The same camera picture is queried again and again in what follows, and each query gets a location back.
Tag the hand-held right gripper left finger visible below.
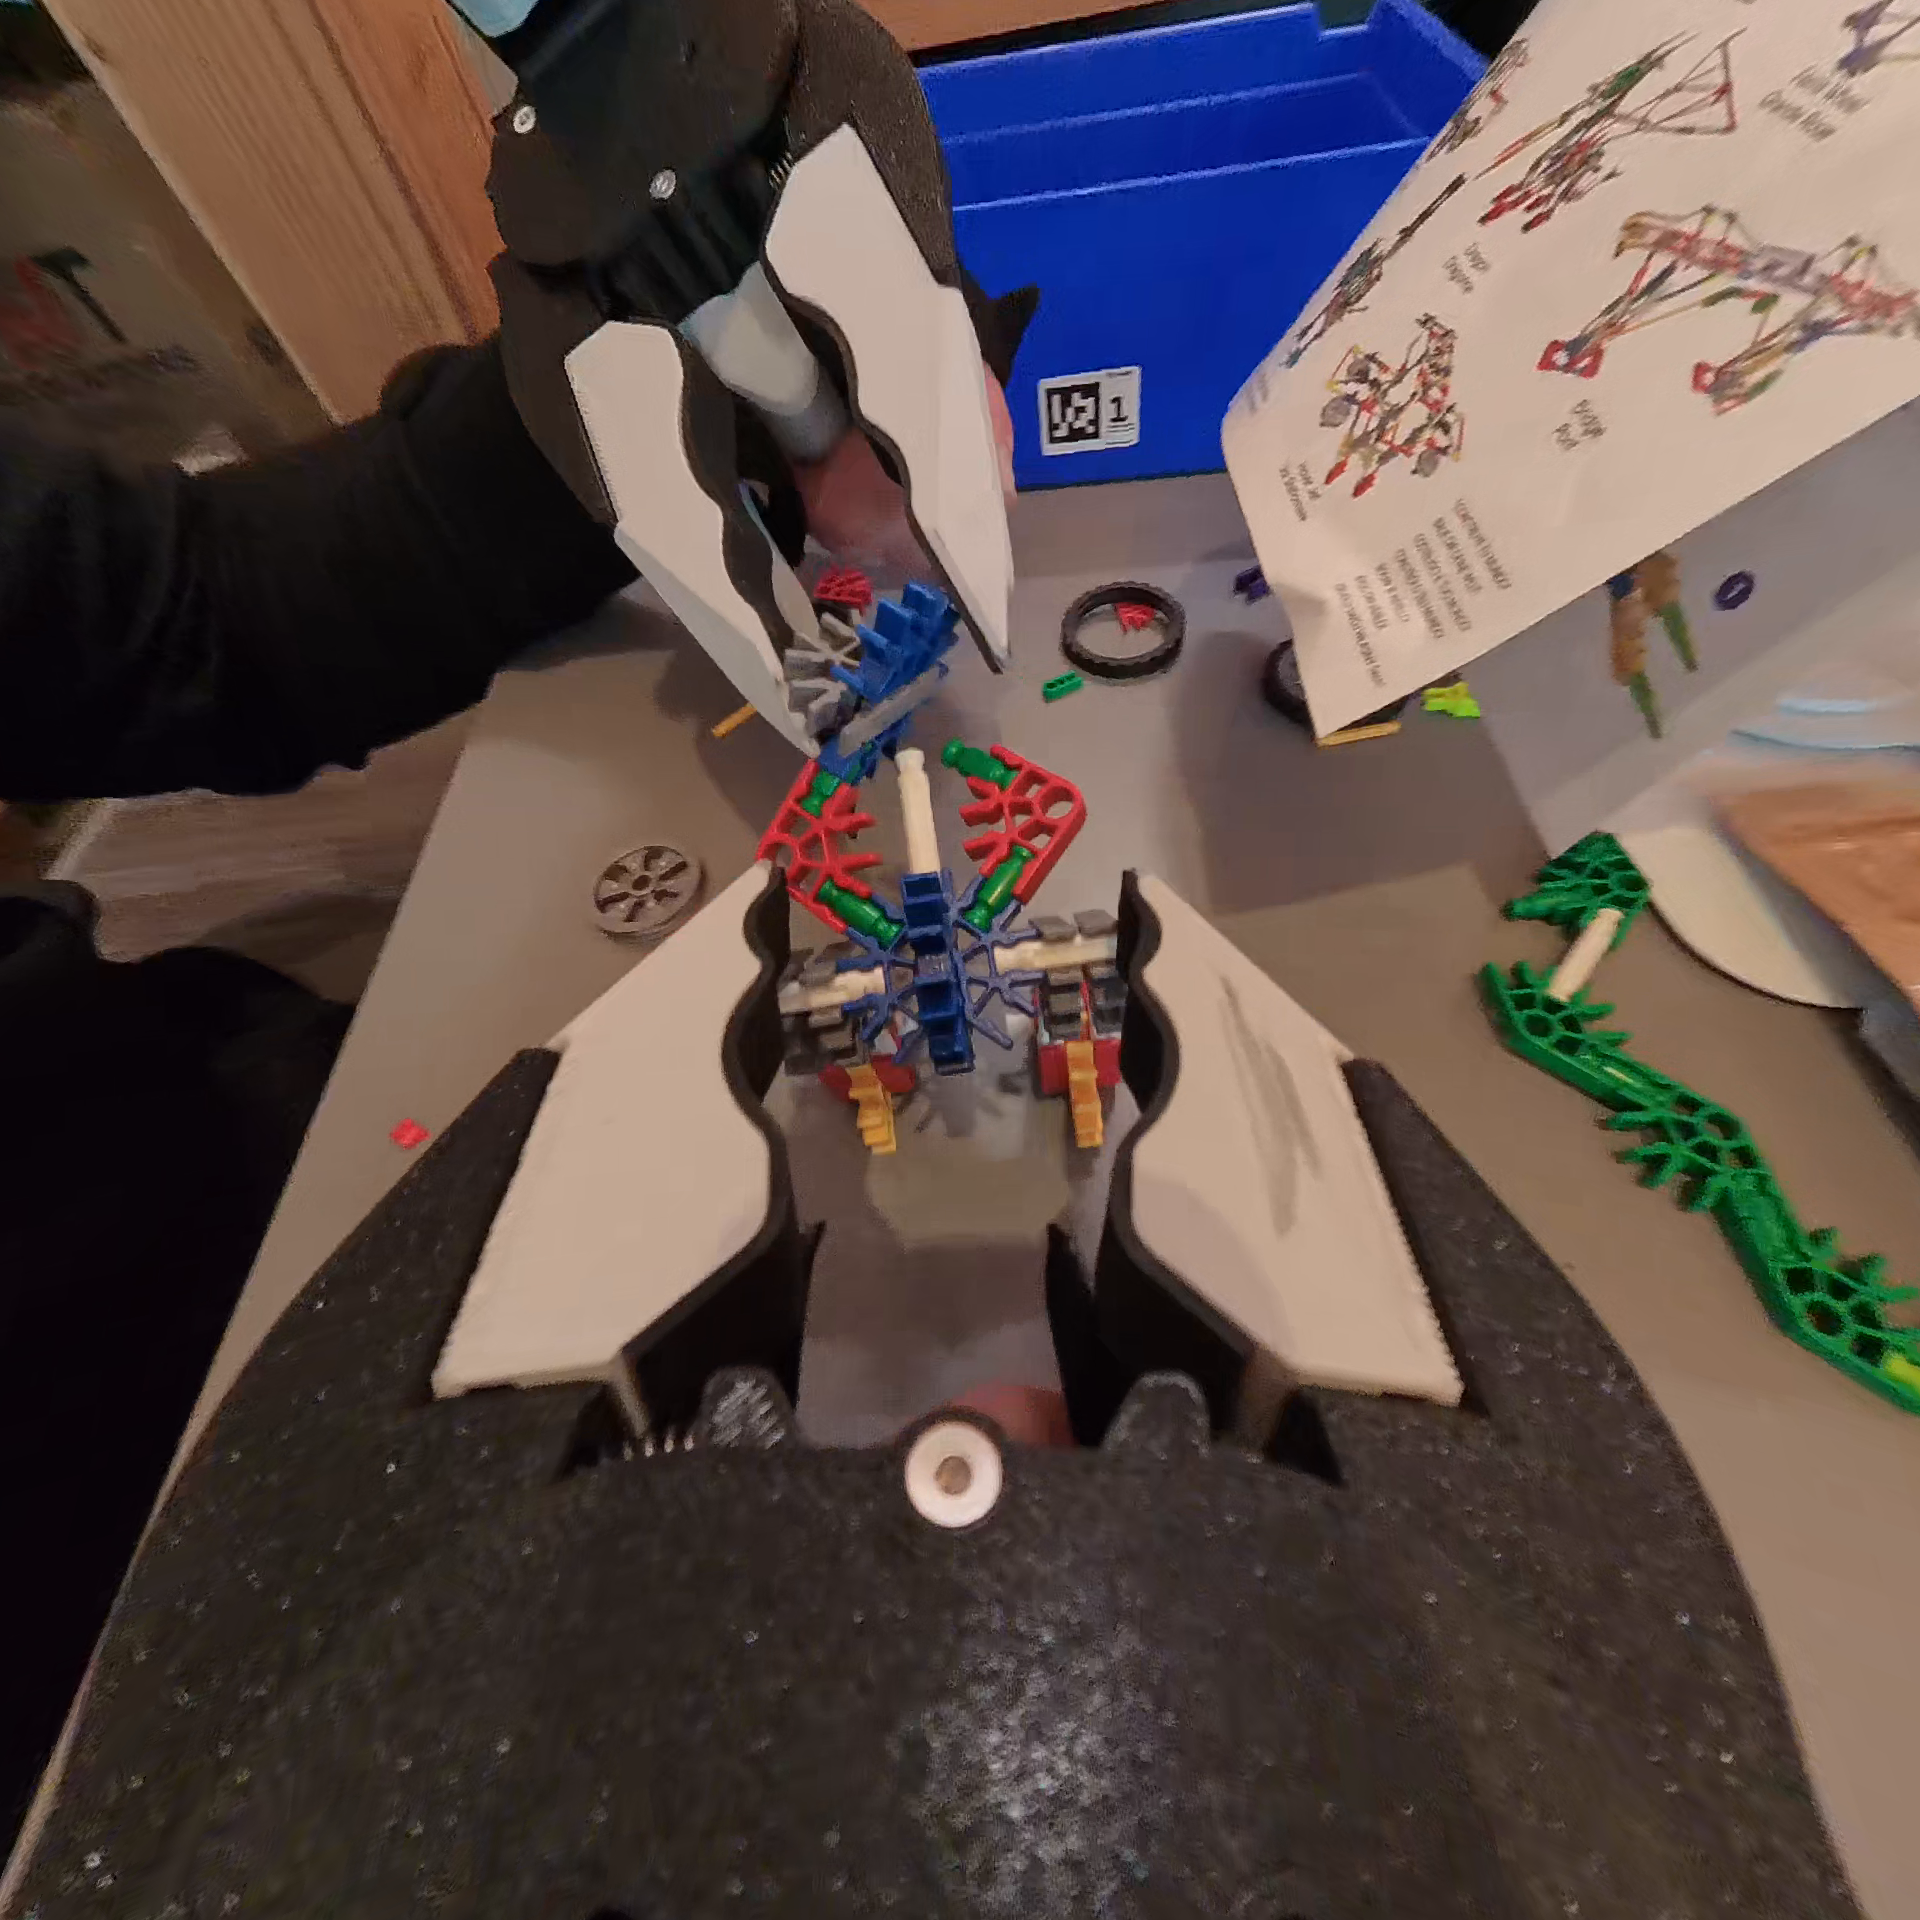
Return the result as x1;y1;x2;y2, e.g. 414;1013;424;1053
433;864;801;1433

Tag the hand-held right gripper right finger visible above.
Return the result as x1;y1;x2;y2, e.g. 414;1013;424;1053
1100;870;1466;1440

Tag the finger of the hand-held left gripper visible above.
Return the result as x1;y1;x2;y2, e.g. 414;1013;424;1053
762;124;1020;676
563;318;842;758

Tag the blue snowflake connector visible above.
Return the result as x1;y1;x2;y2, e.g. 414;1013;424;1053
833;582;963;707

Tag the colourful construction toy model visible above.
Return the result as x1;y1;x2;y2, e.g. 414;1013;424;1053
757;566;1128;1156

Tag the person's left forearm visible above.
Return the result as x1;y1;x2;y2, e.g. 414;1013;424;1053
0;336;640;805

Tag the person's left hand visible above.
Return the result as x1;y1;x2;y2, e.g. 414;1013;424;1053
787;428;945;588

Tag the blue plastic bin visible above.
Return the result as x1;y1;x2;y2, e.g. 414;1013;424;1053
914;0;1491;493

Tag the grey spoked pulley wheel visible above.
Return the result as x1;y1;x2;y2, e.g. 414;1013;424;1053
590;844;706;942

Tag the wooden pillar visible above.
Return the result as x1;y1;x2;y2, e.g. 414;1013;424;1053
46;0;506;425

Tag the black rubber tire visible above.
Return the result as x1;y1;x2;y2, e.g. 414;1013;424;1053
1060;582;1186;681

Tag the white foam board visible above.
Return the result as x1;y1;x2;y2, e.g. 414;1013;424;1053
1620;681;1920;1011

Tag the black wheel with grey hub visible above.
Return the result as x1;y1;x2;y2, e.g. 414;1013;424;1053
1264;638;1412;733

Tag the brown printed cardboard box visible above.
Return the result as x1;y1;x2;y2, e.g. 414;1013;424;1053
0;89;324;481

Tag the brown plastic bag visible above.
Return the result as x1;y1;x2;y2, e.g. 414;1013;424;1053
1709;779;1920;1007

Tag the toy models instruction sheet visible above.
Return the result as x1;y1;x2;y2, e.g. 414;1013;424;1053
1224;0;1920;740

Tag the white instruction booklet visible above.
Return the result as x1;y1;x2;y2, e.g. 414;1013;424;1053
1477;405;1920;902

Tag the green connector chain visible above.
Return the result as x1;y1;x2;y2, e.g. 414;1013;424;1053
1477;831;1920;1416

